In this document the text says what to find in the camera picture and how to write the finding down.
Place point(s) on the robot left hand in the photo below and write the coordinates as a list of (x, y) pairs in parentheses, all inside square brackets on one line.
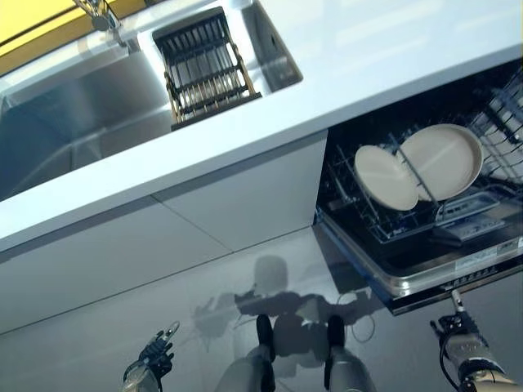
[(157, 351)]

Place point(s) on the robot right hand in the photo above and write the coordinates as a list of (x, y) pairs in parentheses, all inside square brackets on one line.
[(461, 339)]

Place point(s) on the cream deep round plate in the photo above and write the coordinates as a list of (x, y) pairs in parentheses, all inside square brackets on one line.
[(384, 175)]

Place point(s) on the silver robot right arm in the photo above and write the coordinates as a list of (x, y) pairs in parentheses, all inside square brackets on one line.
[(486, 375)]

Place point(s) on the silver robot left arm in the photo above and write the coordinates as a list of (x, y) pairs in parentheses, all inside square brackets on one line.
[(137, 377)]

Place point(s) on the black dishwasher door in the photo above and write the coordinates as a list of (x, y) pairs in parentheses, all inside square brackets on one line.
[(408, 269)]

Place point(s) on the white cabinet door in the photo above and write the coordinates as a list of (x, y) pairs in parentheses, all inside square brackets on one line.
[(102, 265), (253, 196)]

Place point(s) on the stainless steel sink basin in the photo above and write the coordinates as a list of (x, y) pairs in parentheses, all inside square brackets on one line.
[(81, 122)]

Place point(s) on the black dish drying rack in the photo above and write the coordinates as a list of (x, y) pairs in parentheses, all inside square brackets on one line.
[(204, 65)]

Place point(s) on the chrome gooseneck kitchen faucet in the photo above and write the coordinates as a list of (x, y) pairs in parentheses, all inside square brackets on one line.
[(104, 16)]

